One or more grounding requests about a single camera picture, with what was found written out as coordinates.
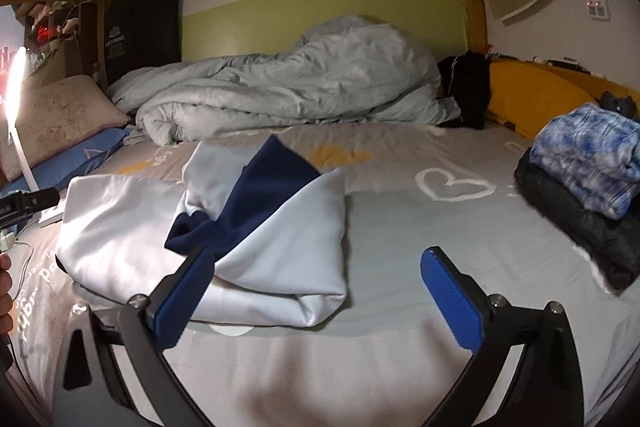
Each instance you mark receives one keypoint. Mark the blue plaid shirt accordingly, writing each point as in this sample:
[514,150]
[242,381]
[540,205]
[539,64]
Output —
[585,157]

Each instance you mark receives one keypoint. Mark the white desk lamp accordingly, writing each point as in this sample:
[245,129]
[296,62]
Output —
[14,97]

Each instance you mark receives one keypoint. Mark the person's left hand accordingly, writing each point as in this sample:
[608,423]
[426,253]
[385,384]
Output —
[4,277]

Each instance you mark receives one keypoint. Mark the black puffer jacket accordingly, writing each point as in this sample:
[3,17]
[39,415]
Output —
[590,237]

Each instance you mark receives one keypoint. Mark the white wall socket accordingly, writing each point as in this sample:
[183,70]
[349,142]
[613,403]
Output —
[597,4]

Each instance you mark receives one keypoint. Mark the dark grey small object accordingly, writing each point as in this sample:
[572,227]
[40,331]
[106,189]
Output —
[617,102]

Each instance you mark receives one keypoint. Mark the white navy varsity jacket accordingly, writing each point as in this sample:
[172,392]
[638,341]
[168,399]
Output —
[280,237]

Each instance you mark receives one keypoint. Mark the blue pillow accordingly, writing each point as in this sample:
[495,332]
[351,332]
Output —
[85,157]

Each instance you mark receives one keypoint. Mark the black bag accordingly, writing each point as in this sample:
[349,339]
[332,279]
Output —
[470,92]

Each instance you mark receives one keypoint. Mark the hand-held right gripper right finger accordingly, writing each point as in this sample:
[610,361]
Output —
[450,302]

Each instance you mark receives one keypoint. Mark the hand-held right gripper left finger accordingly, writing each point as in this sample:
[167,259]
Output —
[182,302]

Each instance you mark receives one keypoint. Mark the yellow cushion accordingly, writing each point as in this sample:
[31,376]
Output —
[535,97]

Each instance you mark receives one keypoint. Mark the black hanging garment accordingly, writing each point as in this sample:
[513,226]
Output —
[142,32]

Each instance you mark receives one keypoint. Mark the beige pillow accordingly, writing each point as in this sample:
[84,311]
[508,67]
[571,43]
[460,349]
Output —
[60,117]

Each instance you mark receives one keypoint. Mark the grey duvet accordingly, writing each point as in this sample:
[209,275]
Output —
[300,82]

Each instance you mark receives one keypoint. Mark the cluttered hanging organizer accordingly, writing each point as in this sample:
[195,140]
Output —
[50,27]

